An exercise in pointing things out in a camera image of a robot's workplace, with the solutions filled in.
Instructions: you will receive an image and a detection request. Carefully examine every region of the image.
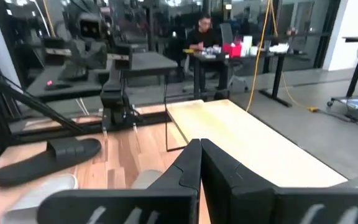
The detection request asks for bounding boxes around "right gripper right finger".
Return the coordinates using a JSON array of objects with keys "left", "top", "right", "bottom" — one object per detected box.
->
[{"left": 200, "top": 138, "right": 358, "bottom": 224}]

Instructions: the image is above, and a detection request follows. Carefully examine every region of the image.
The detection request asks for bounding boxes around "grey slide sandal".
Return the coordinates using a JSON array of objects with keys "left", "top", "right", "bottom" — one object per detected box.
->
[{"left": 0, "top": 173, "right": 79, "bottom": 224}]

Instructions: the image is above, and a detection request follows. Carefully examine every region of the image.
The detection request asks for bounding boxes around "grey office chair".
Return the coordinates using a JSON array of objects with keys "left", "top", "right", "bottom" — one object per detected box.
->
[{"left": 219, "top": 23, "right": 250, "bottom": 93}]

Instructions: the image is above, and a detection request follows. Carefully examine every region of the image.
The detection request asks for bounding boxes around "black computer mouse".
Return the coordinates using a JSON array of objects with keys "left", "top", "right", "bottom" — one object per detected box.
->
[{"left": 44, "top": 80, "right": 71, "bottom": 91}]

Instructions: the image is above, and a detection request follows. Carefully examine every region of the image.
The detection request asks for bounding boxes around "black office desk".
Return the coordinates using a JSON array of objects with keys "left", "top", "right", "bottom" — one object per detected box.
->
[{"left": 183, "top": 46, "right": 307, "bottom": 108}]

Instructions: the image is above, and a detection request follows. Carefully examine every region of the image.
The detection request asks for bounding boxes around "wooden shelf black frame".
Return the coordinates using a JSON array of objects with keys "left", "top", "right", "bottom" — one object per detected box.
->
[{"left": 165, "top": 98, "right": 349, "bottom": 189}]

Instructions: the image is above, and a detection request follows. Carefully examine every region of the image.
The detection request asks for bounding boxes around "red box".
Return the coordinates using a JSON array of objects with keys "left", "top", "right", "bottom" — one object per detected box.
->
[{"left": 222, "top": 43, "right": 242, "bottom": 59}]

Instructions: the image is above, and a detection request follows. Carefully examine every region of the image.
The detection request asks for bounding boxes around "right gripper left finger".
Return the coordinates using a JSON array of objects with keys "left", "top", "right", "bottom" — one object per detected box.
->
[{"left": 37, "top": 138, "right": 203, "bottom": 224}]

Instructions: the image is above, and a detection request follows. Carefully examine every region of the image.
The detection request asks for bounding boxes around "black slide sandal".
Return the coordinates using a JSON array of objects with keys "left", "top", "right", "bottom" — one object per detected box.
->
[{"left": 0, "top": 138, "right": 102, "bottom": 187}]

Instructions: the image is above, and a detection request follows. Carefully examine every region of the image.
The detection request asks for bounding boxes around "yellow cable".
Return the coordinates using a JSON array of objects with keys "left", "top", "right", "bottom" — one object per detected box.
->
[{"left": 246, "top": 0, "right": 319, "bottom": 113}]

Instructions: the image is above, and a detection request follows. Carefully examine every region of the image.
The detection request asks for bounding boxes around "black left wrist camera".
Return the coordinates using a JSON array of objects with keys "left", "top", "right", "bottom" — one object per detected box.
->
[{"left": 78, "top": 12, "right": 104, "bottom": 40}]

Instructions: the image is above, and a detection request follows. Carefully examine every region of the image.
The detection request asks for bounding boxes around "person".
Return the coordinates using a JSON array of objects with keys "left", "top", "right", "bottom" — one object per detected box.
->
[{"left": 185, "top": 14, "right": 222, "bottom": 52}]

